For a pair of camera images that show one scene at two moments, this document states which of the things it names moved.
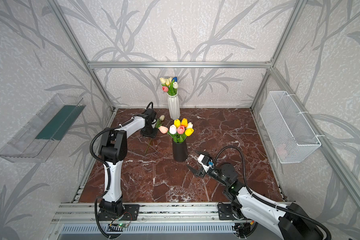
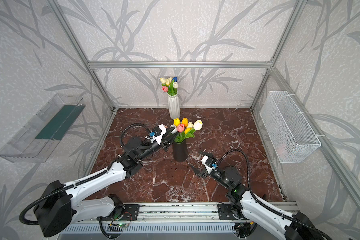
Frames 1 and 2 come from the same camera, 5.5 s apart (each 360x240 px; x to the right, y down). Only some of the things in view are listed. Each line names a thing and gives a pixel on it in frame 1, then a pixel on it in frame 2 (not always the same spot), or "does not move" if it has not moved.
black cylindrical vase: x=180 y=151 does not move
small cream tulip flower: x=158 y=123 to x=197 y=124
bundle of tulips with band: x=179 y=130 does not move
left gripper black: x=150 y=130 to x=165 y=138
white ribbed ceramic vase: x=174 y=106 does not move
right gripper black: x=202 y=170 does not move
